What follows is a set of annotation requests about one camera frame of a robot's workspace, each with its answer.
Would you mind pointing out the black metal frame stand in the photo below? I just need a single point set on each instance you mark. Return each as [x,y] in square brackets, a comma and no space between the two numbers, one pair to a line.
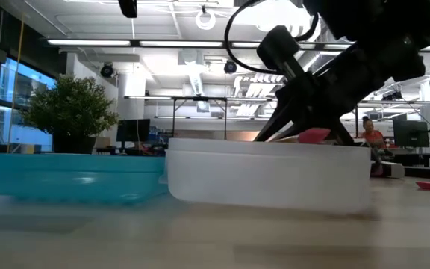
[356,123]
[200,98]

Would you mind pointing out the translucent blue plastic bin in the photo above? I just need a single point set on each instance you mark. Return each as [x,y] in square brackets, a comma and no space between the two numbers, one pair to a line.
[69,179]

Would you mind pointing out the black overhead light beam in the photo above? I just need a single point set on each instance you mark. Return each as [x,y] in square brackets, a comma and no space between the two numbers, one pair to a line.
[136,43]

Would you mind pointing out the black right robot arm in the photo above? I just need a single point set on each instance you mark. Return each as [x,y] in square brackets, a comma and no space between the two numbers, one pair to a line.
[386,18]

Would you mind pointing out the black computer monitor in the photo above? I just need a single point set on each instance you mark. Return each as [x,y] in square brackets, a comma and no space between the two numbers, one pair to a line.
[411,133]
[133,130]

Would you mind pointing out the person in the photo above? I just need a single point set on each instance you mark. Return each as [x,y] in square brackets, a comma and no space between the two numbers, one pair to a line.
[372,136]

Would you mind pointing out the green potted artificial plant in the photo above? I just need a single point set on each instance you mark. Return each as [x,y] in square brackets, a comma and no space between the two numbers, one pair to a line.
[71,108]

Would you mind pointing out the pink white packet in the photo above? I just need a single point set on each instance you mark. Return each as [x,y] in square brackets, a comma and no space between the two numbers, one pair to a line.
[390,170]

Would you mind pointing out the black ceiling spotlight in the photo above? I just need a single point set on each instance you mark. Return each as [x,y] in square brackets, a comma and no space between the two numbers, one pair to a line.
[230,66]
[107,70]

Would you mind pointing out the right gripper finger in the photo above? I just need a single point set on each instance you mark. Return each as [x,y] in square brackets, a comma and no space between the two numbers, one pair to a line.
[289,108]
[342,130]

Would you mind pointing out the clear plastic storage box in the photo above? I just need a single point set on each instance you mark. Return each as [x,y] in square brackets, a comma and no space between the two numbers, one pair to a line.
[267,175]

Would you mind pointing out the pink marker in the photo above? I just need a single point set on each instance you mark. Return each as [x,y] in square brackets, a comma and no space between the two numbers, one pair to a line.
[314,135]

